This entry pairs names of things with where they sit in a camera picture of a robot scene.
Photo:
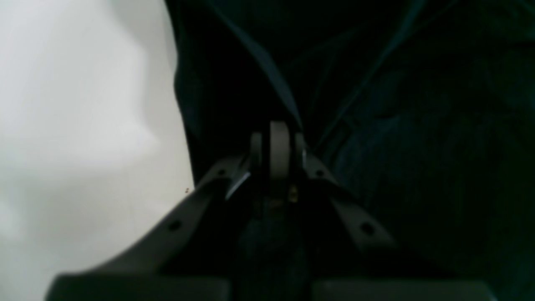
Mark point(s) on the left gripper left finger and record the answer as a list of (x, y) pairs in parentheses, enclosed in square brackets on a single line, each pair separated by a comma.
[(187, 255)]

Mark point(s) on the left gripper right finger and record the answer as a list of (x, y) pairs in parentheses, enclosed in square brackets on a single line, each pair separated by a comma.
[(352, 256)]

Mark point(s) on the black T-shirt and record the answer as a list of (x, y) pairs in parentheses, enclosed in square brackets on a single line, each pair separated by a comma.
[(422, 109)]

